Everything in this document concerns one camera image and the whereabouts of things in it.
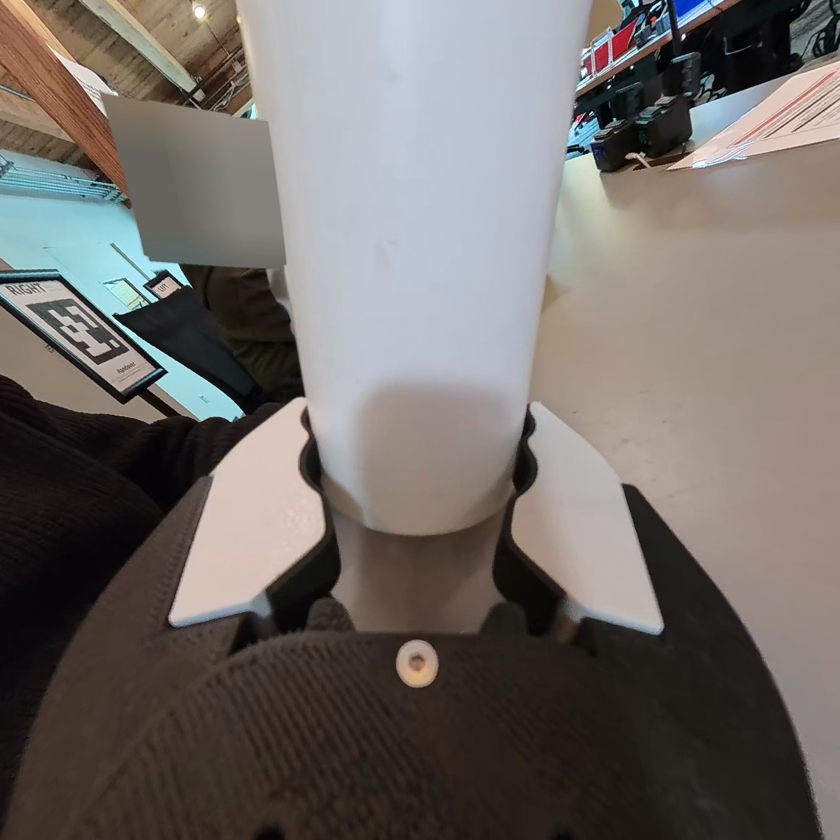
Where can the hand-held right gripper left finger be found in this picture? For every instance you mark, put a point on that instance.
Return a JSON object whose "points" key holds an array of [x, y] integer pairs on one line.
{"points": [[256, 525]]}

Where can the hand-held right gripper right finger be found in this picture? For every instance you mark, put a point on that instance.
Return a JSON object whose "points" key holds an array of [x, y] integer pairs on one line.
{"points": [[584, 531]]}

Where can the white bottle black cap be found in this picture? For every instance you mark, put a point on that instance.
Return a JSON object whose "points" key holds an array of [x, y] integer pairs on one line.
{"points": [[413, 262]]}

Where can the person's left forearm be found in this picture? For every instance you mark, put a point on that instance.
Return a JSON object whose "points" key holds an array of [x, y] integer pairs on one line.
{"points": [[216, 446]]}

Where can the dark cloth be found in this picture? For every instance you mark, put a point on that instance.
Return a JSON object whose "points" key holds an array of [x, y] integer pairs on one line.
{"points": [[184, 348]]}

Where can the small framed sign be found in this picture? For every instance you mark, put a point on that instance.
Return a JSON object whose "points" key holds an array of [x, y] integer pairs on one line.
{"points": [[163, 287]]}

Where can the framed marker sign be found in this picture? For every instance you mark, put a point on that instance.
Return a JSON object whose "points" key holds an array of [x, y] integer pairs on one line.
{"points": [[79, 334]]}

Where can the small brown tag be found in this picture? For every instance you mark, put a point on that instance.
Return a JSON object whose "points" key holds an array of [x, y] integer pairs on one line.
{"points": [[643, 161]]}

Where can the black battery charger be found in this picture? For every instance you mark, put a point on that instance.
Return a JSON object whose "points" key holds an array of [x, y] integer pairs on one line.
{"points": [[610, 148], [663, 128], [682, 79]]}

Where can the printed paper sheet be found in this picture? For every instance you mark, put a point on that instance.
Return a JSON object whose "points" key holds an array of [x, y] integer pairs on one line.
{"points": [[768, 124]]}

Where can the red plastic bin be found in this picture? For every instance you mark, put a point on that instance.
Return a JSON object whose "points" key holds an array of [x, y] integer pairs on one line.
{"points": [[610, 46]]}

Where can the wooden post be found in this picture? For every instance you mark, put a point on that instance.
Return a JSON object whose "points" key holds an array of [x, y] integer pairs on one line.
{"points": [[59, 85]]}

